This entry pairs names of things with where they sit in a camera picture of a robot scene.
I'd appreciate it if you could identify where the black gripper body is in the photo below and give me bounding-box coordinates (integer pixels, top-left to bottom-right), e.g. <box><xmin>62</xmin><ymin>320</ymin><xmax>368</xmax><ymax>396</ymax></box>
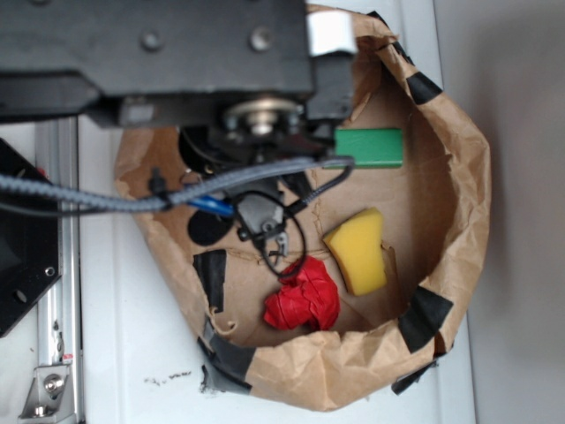
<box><xmin>178</xmin><ymin>126</ymin><xmax>335</xmax><ymax>256</ymax></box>

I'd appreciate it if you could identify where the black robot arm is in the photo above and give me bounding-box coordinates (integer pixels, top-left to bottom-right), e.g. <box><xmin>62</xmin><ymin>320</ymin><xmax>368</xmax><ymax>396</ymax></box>
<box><xmin>1</xmin><ymin>1</ymin><xmax>357</xmax><ymax>262</ymax></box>

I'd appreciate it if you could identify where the red crumpled paper ball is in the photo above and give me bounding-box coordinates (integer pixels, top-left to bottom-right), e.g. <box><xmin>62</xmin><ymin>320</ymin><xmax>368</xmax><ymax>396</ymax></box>
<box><xmin>263</xmin><ymin>256</ymin><xmax>341</xmax><ymax>331</ymax></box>

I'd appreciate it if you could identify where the yellow sponge wedge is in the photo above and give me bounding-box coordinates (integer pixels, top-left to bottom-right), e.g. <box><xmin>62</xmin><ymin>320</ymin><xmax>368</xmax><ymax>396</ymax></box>
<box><xmin>323</xmin><ymin>208</ymin><xmax>387</xmax><ymax>296</ymax></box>

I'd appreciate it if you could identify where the green rectangular block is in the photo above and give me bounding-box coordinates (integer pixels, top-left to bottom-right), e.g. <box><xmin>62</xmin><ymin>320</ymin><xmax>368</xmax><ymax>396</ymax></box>
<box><xmin>335</xmin><ymin>128</ymin><xmax>403</xmax><ymax>170</ymax></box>

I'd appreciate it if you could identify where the brown paper bag bin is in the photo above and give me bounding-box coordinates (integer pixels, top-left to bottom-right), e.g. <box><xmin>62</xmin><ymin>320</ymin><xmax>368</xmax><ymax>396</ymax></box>
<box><xmin>136</xmin><ymin>13</ymin><xmax>491</xmax><ymax>412</ymax></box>

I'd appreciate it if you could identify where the white tray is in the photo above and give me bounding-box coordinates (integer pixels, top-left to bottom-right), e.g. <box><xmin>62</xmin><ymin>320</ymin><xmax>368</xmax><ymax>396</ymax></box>
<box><xmin>77</xmin><ymin>0</ymin><xmax>480</xmax><ymax>424</ymax></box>

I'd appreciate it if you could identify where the thin black cable loop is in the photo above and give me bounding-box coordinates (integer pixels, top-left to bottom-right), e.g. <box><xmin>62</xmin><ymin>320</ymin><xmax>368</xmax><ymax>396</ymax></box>
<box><xmin>231</xmin><ymin>190</ymin><xmax>308</xmax><ymax>279</ymax></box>

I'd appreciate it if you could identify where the grey braided cable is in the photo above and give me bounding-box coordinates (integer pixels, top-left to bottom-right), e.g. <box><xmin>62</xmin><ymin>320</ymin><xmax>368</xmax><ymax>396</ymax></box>
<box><xmin>0</xmin><ymin>156</ymin><xmax>356</xmax><ymax>216</ymax></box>

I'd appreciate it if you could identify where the aluminium frame rail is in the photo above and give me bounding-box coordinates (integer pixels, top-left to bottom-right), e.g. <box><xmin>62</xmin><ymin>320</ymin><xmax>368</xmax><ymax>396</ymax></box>
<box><xmin>35</xmin><ymin>118</ymin><xmax>85</xmax><ymax>423</ymax></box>

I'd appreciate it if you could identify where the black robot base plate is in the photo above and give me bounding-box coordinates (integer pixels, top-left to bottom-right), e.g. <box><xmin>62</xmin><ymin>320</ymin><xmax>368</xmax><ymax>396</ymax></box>
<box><xmin>1</xmin><ymin>138</ymin><xmax>60</xmax><ymax>337</ymax></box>

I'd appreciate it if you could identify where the metal corner bracket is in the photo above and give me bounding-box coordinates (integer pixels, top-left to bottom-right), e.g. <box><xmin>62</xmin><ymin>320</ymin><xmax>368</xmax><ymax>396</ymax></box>
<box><xmin>18</xmin><ymin>365</ymin><xmax>74</xmax><ymax>423</ymax></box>

